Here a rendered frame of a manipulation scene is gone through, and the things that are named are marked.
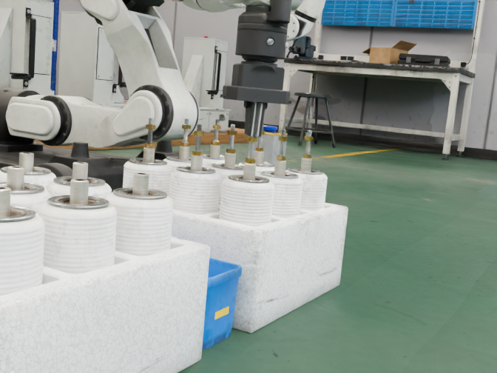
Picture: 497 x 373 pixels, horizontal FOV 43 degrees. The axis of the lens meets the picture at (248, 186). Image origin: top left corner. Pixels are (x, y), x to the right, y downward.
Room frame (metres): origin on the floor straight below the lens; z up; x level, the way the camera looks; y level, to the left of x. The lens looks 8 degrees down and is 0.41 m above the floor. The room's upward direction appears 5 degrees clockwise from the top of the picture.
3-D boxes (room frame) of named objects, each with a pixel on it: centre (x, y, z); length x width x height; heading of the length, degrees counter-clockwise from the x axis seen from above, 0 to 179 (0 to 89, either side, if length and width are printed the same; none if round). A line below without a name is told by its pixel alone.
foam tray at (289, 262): (1.29, 0.04, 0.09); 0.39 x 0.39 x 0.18; 60
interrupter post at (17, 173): (0.83, 0.31, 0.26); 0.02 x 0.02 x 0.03
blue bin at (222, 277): (1.05, 0.15, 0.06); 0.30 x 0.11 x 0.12; 60
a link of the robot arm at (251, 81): (1.13, 0.00, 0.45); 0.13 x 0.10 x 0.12; 111
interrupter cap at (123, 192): (0.88, 0.15, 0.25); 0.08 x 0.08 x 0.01
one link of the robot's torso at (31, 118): (1.86, 0.59, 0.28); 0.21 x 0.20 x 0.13; 61
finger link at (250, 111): (1.13, 0.01, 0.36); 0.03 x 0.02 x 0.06; 21
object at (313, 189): (1.34, -0.12, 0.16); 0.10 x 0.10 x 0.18
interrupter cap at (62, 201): (0.78, 0.21, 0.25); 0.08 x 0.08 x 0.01
